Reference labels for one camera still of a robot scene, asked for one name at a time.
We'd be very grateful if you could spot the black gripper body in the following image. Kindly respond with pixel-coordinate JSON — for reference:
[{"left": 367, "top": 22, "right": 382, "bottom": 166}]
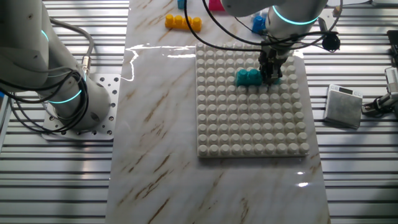
[{"left": 259, "top": 46, "right": 289, "bottom": 68}]

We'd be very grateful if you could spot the perforated robot base plate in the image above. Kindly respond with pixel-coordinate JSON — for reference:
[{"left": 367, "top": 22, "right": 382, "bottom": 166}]
[{"left": 42, "top": 73, "right": 121, "bottom": 141}]

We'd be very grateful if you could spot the black device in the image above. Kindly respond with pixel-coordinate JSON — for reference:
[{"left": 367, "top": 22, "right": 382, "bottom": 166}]
[{"left": 386, "top": 29, "right": 398, "bottom": 66}]

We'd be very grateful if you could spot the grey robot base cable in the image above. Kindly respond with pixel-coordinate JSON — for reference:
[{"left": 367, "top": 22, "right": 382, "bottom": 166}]
[{"left": 48, "top": 17, "right": 95, "bottom": 77}]

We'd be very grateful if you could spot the black cable bundle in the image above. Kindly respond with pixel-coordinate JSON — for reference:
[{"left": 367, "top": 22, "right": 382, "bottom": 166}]
[{"left": 0, "top": 67, "right": 90, "bottom": 134}]

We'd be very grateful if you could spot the small silver camera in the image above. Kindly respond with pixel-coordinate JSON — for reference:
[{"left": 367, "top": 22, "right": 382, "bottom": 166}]
[{"left": 384, "top": 67, "right": 398, "bottom": 94}]

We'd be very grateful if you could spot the blue four-stud block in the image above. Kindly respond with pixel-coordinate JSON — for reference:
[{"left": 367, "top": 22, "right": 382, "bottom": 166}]
[{"left": 251, "top": 15, "right": 267, "bottom": 34}]

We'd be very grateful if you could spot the white studded baseplate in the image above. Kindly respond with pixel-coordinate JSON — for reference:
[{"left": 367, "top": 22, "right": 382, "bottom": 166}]
[{"left": 195, "top": 42, "right": 311, "bottom": 159}]

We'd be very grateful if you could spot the magenta three-stud block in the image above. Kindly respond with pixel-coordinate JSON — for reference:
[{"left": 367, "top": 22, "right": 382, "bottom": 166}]
[{"left": 208, "top": 0, "right": 225, "bottom": 12}]

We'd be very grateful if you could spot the metal camera mount clamp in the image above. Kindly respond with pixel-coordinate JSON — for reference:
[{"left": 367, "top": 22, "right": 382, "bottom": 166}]
[{"left": 362, "top": 92, "right": 398, "bottom": 118}]

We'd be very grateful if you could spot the teal four-stud block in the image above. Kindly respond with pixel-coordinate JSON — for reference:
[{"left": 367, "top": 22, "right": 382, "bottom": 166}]
[{"left": 235, "top": 68, "right": 282, "bottom": 88}]

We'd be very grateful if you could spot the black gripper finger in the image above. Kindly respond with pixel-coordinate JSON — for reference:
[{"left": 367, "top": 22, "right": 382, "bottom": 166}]
[
  {"left": 261, "top": 65, "right": 271, "bottom": 84},
  {"left": 269, "top": 65, "right": 282, "bottom": 85}
]

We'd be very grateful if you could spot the marble pattern board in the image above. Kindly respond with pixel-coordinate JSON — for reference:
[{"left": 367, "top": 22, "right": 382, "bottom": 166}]
[{"left": 104, "top": 0, "right": 332, "bottom": 224}]

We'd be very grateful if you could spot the silver digital scale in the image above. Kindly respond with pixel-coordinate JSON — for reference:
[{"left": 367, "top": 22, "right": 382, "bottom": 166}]
[{"left": 323, "top": 83, "right": 364, "bottom": 130}]

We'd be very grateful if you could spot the orange four-stud block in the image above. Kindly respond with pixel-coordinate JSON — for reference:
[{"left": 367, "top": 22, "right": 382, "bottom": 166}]
[{"left": 164, "top": 14, "right": 203, "bottom": 33}]

